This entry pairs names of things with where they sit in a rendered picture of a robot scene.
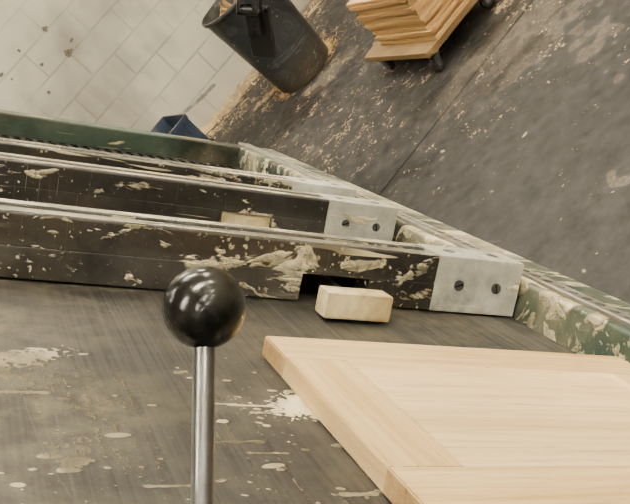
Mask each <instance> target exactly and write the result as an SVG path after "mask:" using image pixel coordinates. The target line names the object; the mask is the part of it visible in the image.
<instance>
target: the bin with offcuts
mask: <svg viewBox="0 0 630 504"><path fill-rule="evenodd" d="M265 5H269V8H270V14H271V21H272V27H273V34H274V40H275V47H276V56H275V58H267V57H254V56H252V51H251V45H250V39H249V34H248V28H247V22H246V17H245V15H238V14H237V12H236V0H216V1H215V2H214V4H213V5H212V6H211V8H210V9H209V10H208V12H207V13H206V15H205V16H204V18H203V20H202V26H203V27H204V28H208V29H209V30H211V31H212V32H213V33H214V34H215V35H216V36H218V37H219V38H220V39H221V40H222V41H223V42H225V43H226V44H227V45H228V46H229V47H230V48H232V49H233V50H234V51H235V52H236V53H237V54H238V55H240V56H241V57H242V58H243V59H244V60H245V61H247V62H248V63H249V64H250V65H251V66H252V67H254V68H255V69H256V70H257V71H258V72H259V73H261V74H262V75H263V76H264V77H265V78H266V79H268V80H269V81H270V82H271V83H272V84H273V85H274V86H276V87H277V88H278V89H279V90H280V91H281V92H283V93H292V92H295V91H296V90H298V89H300V88H301V87H302V86H304V85H305V84H306V83H307V82H309V81H310V80H311V79H312V78H313V77H314V76H315V75H316V74H317V73H318V71H319V70H320V69H321V68H322V66H323V65H324V63H325V62H326V60H327V58H328V47H327V46H326V44H325V43H324V42H323V41H322V39H321V38H320V37H319V36H318V34H317V33H316V32H315V30H314V29H313V28H312V27H311V25H310V24H309V23H308V22H307V20H306V19H305V18H304V17H303V15H302V14H301V13H300V12H299V10H298V9H297V8H296V7H295V5H294V4H293V3H292V1H291V0H265Z"/></svg>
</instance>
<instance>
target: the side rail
mask: <svg viewBox="0 0 630 504"><path fill-rule="evenodd" d="M0 134H6V135H14V136H21V137H28V138H35V139H42V140H50V141H57V142H64V143H71V144H79V145H86V146H93V147H100V148H108V149H115V150H122V151H129V152H137V153H144V154H151V155H158V156H166V157H173V158H180V159H187V160H195V161H202V162H209V163H216V164H224V165H231V166H237V160H238V153H239V151H240V147H238V146H236V145H234V144H231V143H225V142H218V141H211V140H204V139H198V138H191V137H184V136H178V135H171V134H164V133H157V132H151V131H144V130H137V129H130V128H124V127H117V126H110V125H103V124H97V123H90V122H83V121H77V120H70V119H63V118H56V117H50V116H43V115H36V114H29V113H23V112H16V111H9V110H3V109H0Z"/></svg>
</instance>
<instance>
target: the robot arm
mask: <svg viewBox="0 0 630 504"><path fill-rule="evenodd" d="M236 12H237V14H238V15H245V17H246V22H247V28H248V34H249V39H250V45H251V51H252V56H254V57H267V58H275V56H276V47H275V40H274V34H273V27H272V21H271V14H270V8H269V5H265V0H236Z"/></svg>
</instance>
